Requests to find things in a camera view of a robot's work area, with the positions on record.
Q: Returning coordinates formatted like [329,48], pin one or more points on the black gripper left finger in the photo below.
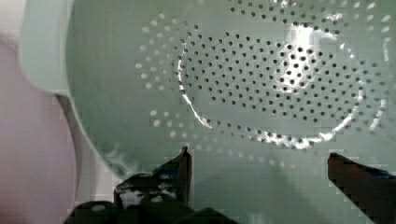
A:
[173,179]

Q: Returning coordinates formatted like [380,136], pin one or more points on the mint green plastic strainer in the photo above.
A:
[260,91]

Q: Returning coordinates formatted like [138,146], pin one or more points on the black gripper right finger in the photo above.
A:
[372,190]

